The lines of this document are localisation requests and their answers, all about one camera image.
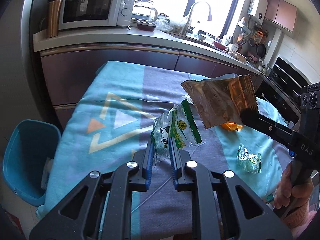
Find brown foil snack wrapper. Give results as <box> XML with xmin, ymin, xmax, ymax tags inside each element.
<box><xmin>181</xmin><ymin>75</ymin><xmax>259</xmax><ymax>129</ymax></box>

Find clear green cow wrapper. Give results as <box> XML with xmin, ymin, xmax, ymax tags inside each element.
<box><xmin>151</xmin><ymin>99</ymin><xmax>202</xmax><ymax>164</ymax></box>

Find blue plastic trash bin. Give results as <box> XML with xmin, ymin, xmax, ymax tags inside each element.
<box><xmin>2</xmin><ymin>119</ymin><xmax>61</xmax><ymax>206</ymax></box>

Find chrome kitchen faucet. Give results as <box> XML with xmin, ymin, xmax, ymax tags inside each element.
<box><xmin>180</xmin><ymin>1</ymin><xmax>212</xmax><ymax>36</ymax></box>

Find right hand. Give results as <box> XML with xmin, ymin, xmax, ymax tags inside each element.
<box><xmin>274</xmin><ymin>162</ymin><xmax>313</xmax><ymax>209</ymax></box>

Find orange plastic wrapper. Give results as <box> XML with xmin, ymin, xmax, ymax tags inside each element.
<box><xmin>220</xmin><ymin>122</ymin><xmax>243</xmax><ymax>131</ymax></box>

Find black built-in oven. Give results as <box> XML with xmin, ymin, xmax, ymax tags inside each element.
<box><xmin>256</xmin><ymin>55</ymin><xmax>311</xmax><ymax>126</ymax></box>

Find white paper cup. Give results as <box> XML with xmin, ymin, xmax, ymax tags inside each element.
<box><xmin>220</xmin><ymin>73</ymin><xmax>238</xmax><ymax>79</ymax></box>

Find small green clear wrapper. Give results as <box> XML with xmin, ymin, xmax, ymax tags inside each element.
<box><xmin>236</xmin><ymin>144</ymin><xmax>261</xmax><ymax>174</ymax></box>

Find black hanging pan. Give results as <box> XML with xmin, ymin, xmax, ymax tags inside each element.
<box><xmin>256</xmin><ymin>43</ymin><xmax>266</xmax><ymax>58</ymax></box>

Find red bowl on counter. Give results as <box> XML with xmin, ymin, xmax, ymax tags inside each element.
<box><xmin>213</xmin><ymin>40</ymin><xmax>227</xmax><ymax>50</ymax></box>

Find blue grey patterned tablecloth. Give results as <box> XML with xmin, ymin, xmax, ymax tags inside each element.
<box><xmin>36</xmin><ymin>60</ymin><xmax>293</xmax><ymax>238</ymax></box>

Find dark red food container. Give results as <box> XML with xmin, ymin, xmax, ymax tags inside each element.
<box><xmin>137</xmin><ymin>21</ymin><xmax>157</xmax><ymax>31</ymax></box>

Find dark brown base cabinets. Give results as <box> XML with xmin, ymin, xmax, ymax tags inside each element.
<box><xmin>41</xmin><ymin>44</ymin><xmax>262</xmax><ymax>127</ymax></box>

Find glass electric kettle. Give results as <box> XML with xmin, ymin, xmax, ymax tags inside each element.
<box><xmin>131</xmin><ymin>0</ymin><xmax>158</xmax><ymax>22</ymax></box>

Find white microwave oven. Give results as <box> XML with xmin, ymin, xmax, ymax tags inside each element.
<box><xmin>59</xmin><ymin>0</ymin><xmax>135</xmax><ymax>30</ymax></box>

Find copper travel mug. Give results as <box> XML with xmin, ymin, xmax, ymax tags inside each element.
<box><xmin>46</xmin><ymin>0</ymin><xmax>63</xmax><ymax>38</ymax></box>

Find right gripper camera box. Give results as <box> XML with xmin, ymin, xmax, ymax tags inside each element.
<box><xmin>299</xmin><ymin>83</ymin><xmax>320</xmax><ymax>146</ymax></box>

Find pink wall cabinet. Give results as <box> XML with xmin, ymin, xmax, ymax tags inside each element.
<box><xmin>265</xmin><ymin>0</ymin><xmax>298</xmax><ymax>34</ymax></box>

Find white wall water heater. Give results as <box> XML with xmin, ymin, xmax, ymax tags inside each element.
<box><xmin>248</xmin><ymin>0</ymin><xmax>268</xmax><ymax>25</ymax></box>

